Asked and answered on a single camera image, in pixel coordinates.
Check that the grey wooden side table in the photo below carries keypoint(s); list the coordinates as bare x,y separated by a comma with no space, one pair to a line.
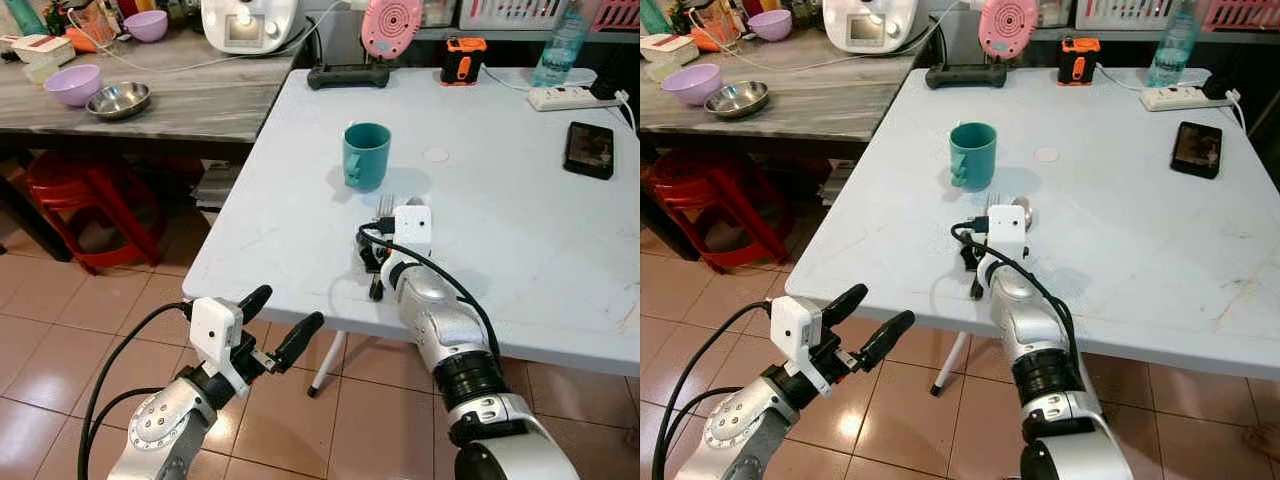
830,95
200,95

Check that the metal spoon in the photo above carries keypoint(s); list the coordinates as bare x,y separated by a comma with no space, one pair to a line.
410,201
1021,212

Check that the white kitchen appliance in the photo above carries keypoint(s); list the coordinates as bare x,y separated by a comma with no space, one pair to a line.
250,25
872,25

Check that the black flat controller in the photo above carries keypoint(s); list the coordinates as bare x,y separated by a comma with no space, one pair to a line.
345,77
962,77

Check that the pink plastic basket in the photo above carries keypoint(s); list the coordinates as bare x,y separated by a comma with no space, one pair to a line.
620,12
1245,12

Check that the white power strip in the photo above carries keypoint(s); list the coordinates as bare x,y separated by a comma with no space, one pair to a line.
1175,97
560,97

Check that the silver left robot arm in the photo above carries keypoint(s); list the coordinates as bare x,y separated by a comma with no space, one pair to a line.
165,425
735,430

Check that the stainless steel bowl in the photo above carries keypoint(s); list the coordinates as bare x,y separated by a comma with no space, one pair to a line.
737,99
118,100

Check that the clear glass jar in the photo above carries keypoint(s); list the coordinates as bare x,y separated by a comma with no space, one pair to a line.
95,22
712,20

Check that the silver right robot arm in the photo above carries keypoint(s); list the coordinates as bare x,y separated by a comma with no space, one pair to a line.
1035,340
450,340

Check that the green bottle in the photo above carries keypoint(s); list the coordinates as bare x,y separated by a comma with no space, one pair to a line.
653,14
24,16

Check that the red plastic stool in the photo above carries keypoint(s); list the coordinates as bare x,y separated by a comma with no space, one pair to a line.
705,190
85,190

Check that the large purple bowl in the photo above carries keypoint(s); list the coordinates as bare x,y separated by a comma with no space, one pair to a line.
72,85
692,84

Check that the white folding table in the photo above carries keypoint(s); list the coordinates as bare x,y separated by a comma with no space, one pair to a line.
500,250
1130,250

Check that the black smartphone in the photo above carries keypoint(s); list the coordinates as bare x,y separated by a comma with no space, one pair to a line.
588,150
1196,150

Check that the black plug adapter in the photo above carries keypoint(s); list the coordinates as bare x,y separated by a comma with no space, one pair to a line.
606,86
1218,86

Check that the small purple bowl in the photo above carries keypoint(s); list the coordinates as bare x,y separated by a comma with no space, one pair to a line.
146,25
770,24

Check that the small white round disc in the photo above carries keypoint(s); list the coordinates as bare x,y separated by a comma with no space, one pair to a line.
1047,155
437,155

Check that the orange and black device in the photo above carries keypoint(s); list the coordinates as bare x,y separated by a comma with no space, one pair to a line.
1079,60
464,60

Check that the white plastic basket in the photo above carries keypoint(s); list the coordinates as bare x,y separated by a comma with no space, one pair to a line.
510,14
1125,14

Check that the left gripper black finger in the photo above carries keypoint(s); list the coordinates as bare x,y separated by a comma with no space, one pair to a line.
845,302
300,340
255,302
885,340

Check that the metal fork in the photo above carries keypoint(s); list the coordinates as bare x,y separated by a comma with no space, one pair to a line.
994,206
386,208

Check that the clear plastic water bottle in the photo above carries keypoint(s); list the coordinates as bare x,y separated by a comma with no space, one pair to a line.
1172,50
560,50

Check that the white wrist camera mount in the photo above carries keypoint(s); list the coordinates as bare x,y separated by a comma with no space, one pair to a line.
795,325
215,325
1006,228
413,228

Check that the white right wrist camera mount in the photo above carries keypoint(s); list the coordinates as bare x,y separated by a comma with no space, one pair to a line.
1006,228
413,228

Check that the teal mug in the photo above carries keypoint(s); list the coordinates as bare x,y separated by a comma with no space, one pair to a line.
368,155
975,155

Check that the pink round fan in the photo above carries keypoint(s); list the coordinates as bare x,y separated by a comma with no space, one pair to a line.
391,28
1008,28

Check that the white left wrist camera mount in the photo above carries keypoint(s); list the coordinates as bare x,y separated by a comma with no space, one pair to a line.
795,325
215,325

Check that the white flat box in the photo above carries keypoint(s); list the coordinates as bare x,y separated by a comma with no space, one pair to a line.
670,46
42,48

